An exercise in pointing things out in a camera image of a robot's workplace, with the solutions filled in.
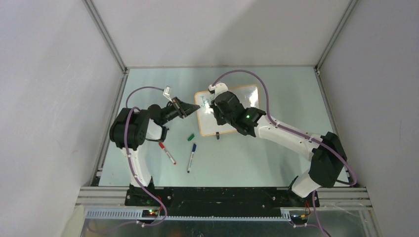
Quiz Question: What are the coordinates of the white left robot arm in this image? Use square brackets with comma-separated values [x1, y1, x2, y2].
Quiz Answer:
[109, 97, 200, 206]

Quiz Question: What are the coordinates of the right aluminium frame post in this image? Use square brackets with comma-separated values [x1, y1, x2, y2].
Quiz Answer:
[315, 0, 359, 71]

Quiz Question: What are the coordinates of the green marker cap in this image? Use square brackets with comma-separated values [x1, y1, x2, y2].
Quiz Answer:
[187, 134, 195, 141]

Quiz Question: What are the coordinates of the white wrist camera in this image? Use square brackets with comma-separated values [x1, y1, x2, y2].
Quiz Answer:
[163, 86, 172, 101]
[208, 82, 228, 98]

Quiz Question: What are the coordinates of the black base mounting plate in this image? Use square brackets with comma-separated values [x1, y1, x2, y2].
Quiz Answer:
[125, 185, 320, 218]

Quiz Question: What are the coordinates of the left controller circuit board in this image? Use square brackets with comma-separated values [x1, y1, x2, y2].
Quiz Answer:
[141, 209, 160, 218]

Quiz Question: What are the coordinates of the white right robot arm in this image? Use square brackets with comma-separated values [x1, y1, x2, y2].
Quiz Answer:
[209, 90, 347, 206]

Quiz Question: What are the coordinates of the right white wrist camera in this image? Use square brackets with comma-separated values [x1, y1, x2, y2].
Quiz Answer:
[208, 82, 228, 98]

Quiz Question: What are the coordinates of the red marker pen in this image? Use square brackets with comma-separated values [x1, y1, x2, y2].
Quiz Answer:
[159, 142, 177, 165]

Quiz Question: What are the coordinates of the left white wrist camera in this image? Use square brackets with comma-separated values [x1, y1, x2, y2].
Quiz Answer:
[163, 86, 172, 101]

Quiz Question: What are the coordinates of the controller circuit board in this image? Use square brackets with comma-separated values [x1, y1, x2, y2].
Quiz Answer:
[141, 209, 160, 218]
[290, 214, 309, 226]

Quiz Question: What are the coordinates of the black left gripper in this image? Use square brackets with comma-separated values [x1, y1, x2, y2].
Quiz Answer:
[160, 97, 199, 125]

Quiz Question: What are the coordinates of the yellow framed whiteboard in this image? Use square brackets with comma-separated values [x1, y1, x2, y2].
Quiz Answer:
[194, 84, 259, 136]

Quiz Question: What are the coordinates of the aluminium frame post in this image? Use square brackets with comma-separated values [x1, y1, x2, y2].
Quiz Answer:
[315, 0, 359, 71]
[82, 0, 127, 74]

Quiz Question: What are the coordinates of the blue marker pen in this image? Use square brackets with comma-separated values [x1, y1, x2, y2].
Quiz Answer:
[187, 143, 197, 173]

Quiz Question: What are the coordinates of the left aluminium frame post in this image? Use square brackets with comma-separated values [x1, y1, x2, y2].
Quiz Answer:
[82, 0, 127, 74]

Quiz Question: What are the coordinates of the right controller circuit board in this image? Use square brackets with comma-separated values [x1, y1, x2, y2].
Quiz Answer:
[290, 214, 309, 226]

